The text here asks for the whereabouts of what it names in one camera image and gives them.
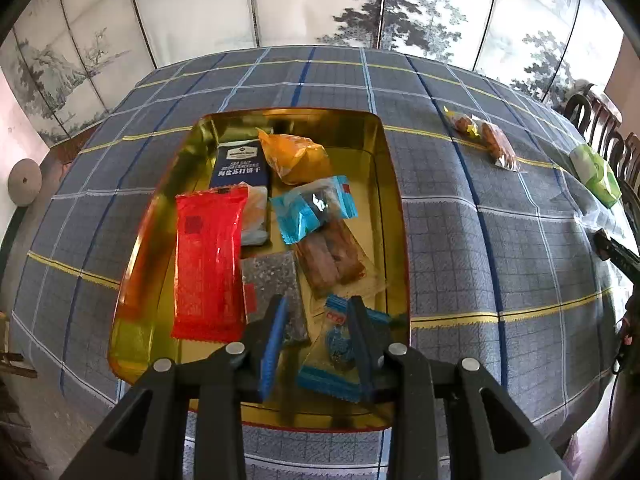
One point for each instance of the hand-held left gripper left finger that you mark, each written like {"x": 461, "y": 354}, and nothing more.
{"x": 272, "y": 355}

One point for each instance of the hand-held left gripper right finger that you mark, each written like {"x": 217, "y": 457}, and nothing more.
{"x": 365, "y": 350}

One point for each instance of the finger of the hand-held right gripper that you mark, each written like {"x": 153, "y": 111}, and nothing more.
{"x": 620, "y": 255}

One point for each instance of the clear packet with blue ends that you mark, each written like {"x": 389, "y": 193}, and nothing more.
{"x": 335, "y": 355}

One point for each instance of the grey seed bar packet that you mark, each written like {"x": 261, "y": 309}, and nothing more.
{"x": 270, "y": 275}

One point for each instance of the clear packet of brown pastries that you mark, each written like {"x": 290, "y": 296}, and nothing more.
{"x": 325, "y": 260}

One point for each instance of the red snack packet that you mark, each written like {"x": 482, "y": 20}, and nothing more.
{"x": 205, "y": 270}

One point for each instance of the red tin with gold interior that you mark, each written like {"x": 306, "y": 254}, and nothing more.
{"x": 380, "y": 185}

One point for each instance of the green tissue pack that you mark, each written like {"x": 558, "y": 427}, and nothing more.
{"x": 595, "y": 170}

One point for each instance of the grey plaid tablecloth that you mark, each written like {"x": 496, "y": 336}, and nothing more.
{"x": 475, "y": 260}

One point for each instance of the blue packet with dark window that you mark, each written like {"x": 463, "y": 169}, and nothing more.
{"x": 300, "y": 215}

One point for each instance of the clear packet of orange puffs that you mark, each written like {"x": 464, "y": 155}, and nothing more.
{"x": 500, "y": 142}

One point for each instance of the dark blue cracker packet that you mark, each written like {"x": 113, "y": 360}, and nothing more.
{"x": 240, "y": 165}

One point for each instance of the orange snack packet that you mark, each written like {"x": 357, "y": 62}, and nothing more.
{"x": 295, "y": 157}

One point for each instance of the yellow-ended cake packet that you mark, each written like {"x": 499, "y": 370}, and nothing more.
{"x": 462, "y": 122}

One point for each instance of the round beige disc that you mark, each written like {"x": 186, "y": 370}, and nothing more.
{"x": 24, "y": 180}

